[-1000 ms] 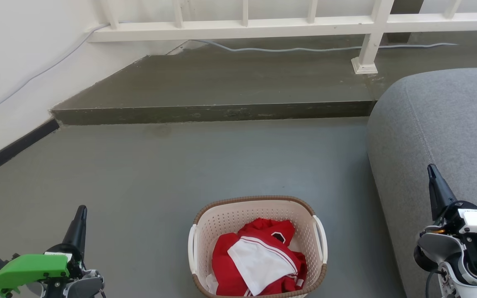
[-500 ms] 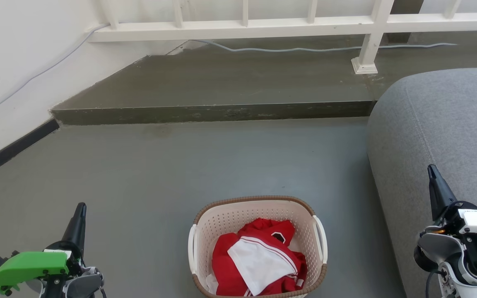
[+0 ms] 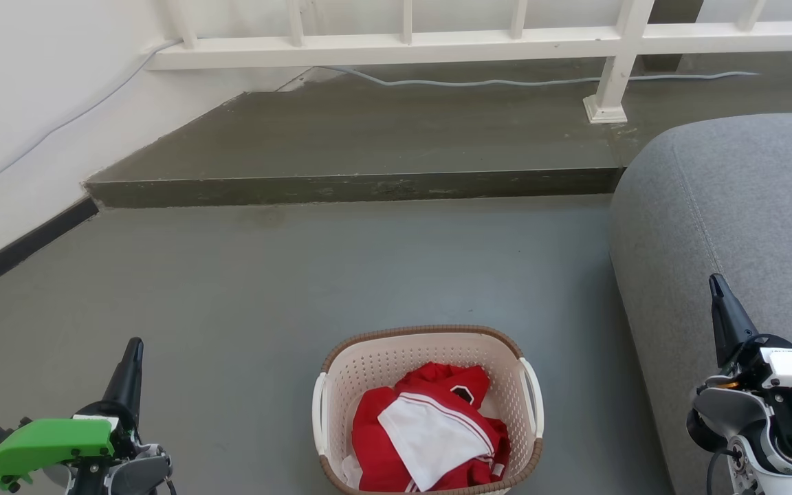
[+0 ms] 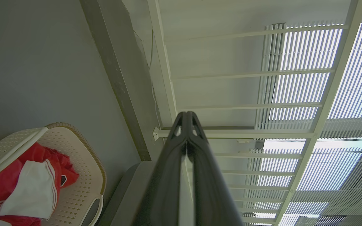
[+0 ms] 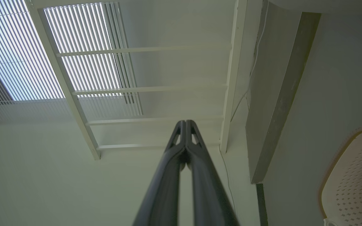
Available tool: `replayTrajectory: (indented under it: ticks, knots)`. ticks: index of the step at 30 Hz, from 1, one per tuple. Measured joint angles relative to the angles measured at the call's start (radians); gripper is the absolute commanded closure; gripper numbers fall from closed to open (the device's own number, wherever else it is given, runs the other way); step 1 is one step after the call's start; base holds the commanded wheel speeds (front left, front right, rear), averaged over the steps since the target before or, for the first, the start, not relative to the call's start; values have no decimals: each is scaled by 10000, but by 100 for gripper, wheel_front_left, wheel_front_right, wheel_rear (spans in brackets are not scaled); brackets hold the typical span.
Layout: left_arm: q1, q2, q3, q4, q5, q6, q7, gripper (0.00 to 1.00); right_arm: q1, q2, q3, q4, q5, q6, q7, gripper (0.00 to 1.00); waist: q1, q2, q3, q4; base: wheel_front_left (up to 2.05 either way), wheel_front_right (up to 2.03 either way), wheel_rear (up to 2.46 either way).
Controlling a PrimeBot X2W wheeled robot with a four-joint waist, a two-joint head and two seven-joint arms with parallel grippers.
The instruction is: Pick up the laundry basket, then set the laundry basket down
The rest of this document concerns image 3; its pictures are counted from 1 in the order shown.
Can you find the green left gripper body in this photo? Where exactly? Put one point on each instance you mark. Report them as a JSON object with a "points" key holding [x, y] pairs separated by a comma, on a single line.
{"points": [[52, 440]]}

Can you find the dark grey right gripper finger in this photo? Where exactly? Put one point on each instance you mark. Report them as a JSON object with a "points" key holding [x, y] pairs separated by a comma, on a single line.
{"points": [[729, 323]]}

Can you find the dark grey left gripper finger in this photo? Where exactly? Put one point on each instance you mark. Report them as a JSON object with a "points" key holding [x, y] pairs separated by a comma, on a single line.
{"points": [[126, 385]]}

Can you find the beige perforated laundry basket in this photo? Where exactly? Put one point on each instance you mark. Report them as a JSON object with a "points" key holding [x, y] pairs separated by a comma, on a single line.
{"points": [[382, 361]]}

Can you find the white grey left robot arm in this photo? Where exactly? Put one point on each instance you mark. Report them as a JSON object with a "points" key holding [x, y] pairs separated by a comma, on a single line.
{"points": [[138, 474]]}

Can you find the grey fabric sofa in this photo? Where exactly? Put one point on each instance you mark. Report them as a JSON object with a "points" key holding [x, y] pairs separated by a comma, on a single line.
{"points": [[746, 206]]}

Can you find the black baseboard strip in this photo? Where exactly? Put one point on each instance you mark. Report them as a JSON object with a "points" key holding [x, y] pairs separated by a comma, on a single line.
{"points": [[21, 247]]}

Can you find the white paper towel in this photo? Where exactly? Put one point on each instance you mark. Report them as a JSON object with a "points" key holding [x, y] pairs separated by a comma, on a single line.
{"points": [[353, 474]]}

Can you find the red white sports jersey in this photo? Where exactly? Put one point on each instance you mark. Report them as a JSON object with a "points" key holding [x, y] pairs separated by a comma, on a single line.
{"points": [[382, 454]]}

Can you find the raised concrete step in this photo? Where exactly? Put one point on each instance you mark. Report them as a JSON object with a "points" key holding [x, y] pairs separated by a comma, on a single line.
{"points": [[368, 137]]}

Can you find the white wooden railing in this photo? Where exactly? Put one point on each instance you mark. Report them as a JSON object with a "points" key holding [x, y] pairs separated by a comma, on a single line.
{"points": [[437, 48]]}

